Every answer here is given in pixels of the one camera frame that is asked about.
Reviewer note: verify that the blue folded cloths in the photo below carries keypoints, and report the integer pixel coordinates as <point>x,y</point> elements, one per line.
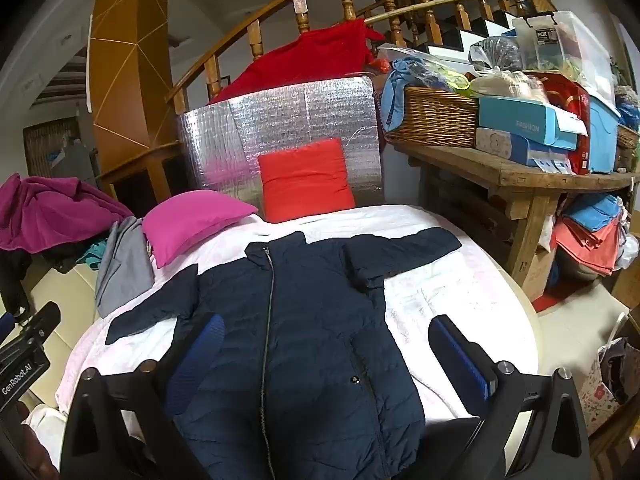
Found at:
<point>595,212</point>

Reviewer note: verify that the wooden stair railing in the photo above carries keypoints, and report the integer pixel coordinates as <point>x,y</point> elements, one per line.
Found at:
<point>256,35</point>

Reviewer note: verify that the yellow green plastic bag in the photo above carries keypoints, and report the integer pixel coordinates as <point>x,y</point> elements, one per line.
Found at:
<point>462,85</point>

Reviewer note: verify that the red floor mat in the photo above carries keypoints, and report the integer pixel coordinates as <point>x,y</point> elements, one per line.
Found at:
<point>555,300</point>

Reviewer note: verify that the magenta pillow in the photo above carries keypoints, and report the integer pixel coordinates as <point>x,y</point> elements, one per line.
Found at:
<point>190,225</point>

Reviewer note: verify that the navy puffer jacket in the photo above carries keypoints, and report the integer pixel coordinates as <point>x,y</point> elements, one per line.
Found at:
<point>310,335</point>

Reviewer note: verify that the plastic bag with beige contents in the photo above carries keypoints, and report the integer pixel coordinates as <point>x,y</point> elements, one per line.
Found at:
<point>510,85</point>

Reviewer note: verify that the blue shoe box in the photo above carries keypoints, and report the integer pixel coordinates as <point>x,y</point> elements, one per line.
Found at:
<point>520,120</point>

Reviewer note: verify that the cardboard box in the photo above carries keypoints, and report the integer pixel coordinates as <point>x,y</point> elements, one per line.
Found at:
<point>537,275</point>

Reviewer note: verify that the coral folded cloths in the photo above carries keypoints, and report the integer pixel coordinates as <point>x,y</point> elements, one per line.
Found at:
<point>585,245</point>

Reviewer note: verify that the blue cloth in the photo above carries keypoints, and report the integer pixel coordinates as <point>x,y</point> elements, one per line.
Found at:
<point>400,85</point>

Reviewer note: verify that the person's left forearm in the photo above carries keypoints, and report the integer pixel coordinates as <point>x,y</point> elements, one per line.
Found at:
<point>30,445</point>

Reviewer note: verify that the red cushion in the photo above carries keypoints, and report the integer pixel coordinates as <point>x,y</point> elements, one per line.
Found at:
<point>305,180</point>

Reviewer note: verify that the wooden table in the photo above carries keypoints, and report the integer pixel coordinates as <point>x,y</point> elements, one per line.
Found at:
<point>500,172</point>

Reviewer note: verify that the floral paper bag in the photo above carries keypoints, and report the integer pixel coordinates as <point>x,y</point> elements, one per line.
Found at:
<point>595,395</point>

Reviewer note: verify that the blue plastic bin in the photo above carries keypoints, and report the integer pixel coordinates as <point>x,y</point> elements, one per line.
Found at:
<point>602,135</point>

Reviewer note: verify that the teal cloth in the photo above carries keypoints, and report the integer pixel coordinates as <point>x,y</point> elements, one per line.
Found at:
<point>92,255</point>

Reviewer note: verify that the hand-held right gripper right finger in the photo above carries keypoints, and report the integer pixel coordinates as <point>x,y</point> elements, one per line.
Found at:
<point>460,360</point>

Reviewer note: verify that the black garment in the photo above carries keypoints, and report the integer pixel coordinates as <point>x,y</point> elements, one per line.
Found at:
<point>10,270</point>

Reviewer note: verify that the brown woven cabinet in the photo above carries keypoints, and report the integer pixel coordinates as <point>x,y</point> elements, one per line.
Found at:
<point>40,145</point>

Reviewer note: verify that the cream leather sofa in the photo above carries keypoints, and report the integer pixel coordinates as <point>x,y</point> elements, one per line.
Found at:
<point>65,290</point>

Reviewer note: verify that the red patterned bag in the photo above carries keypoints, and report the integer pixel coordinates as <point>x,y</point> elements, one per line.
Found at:
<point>570,100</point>

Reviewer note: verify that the clear plastic storage box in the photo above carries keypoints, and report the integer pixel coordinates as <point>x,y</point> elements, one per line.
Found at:
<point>585,45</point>

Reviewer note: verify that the grey garment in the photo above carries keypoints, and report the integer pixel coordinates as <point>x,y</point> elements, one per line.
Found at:
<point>125,270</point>

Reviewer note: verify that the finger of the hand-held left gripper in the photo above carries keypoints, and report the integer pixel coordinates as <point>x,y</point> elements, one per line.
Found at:
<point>42,320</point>

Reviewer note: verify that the silver foil insulation sheet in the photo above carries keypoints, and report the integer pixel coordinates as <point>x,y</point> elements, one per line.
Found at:
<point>300,110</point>

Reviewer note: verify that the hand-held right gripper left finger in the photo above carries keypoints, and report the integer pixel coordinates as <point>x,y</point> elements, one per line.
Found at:
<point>195,360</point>

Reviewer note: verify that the white pink embossed blanket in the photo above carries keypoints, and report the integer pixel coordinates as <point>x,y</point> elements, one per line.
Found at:
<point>450,280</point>

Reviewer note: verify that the wicker basket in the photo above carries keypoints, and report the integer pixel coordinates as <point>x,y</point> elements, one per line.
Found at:
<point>435,115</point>

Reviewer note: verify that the white patterned box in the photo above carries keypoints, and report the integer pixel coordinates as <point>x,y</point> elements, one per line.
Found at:
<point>500,142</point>

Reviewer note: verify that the red cloth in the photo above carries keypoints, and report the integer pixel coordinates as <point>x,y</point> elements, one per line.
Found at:
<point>310,55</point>

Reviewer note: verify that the orange wooden pillar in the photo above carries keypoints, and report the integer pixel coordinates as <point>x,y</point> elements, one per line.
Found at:
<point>130,60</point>

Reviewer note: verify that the plastic bag with dark contents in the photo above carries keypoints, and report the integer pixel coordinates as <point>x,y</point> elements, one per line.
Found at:
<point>500,52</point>

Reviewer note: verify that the magenta garment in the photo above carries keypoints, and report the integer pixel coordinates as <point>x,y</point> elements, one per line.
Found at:
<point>50,210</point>

